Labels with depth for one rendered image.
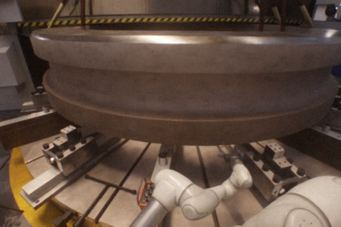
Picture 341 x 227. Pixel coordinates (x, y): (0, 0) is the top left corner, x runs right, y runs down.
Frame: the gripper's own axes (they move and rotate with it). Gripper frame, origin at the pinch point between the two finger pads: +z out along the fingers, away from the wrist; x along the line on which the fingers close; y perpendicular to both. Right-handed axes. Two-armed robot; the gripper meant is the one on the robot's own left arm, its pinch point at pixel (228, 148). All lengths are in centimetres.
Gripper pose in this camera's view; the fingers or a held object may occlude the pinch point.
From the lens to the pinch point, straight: 162.3
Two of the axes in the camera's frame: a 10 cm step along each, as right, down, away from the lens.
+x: -10.0, 0.4, -0.7
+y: 0.0, -8.8, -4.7
